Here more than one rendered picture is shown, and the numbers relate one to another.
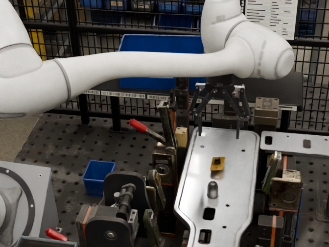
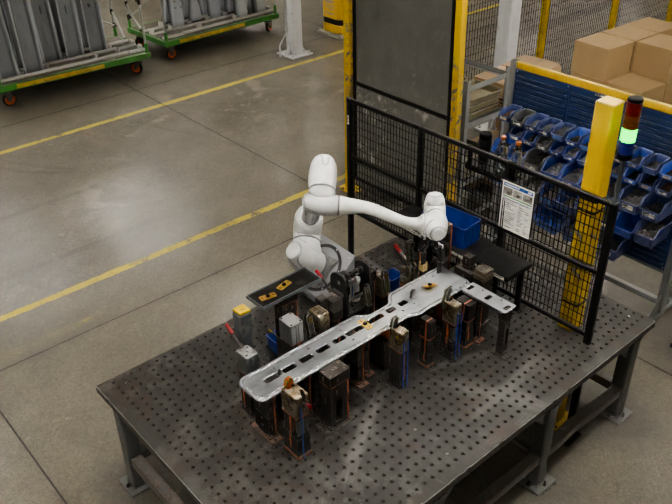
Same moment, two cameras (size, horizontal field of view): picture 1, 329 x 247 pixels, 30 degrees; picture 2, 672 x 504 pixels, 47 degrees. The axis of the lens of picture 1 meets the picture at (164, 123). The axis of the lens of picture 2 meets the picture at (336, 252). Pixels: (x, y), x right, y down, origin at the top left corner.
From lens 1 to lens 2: 2.60 m
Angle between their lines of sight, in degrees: 31
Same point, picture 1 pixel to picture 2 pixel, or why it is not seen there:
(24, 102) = (316, 208)
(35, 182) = (345, 260)
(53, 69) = (334, 199)
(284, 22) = (524, 226)
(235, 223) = (409, 311)
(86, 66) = (350, 203)
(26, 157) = (368, 255)
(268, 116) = (479, 275)
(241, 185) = (431, 299)
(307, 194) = not seen: hidden behind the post
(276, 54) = (432, 227)
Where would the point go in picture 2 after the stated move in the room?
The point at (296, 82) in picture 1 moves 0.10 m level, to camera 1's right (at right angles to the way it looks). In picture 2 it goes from (520, 266) to (538, 272)
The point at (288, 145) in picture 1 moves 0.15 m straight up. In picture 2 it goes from (477, 294) to (479, 270)
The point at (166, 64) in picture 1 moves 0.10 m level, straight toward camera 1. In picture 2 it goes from (385, 214) to (373, 223)
